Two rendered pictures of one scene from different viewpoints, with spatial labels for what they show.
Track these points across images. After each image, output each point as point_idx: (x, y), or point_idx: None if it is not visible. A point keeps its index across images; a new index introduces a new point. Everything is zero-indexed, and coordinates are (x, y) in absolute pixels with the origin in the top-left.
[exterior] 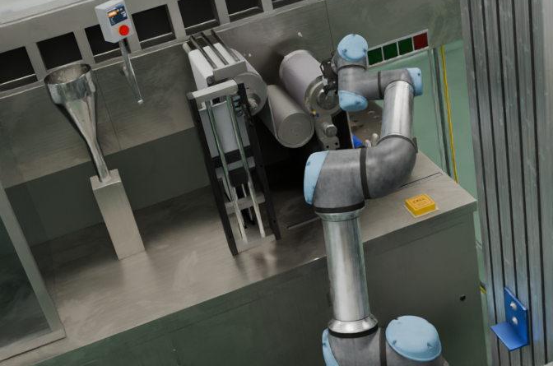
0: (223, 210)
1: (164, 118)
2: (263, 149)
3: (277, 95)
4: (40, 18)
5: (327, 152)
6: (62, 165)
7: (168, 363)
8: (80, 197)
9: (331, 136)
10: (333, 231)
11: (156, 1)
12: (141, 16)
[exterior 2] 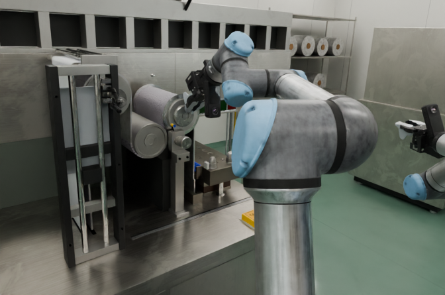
0: (67, 212)
1: (13, 123)
2: (106, 169)
3: (132, 114)
4: None
5: (275, 98)
6: None
7: None
8: None
9: (185, 148)
10: (283, 221)
11: (27, 4)
12: (7, 22)
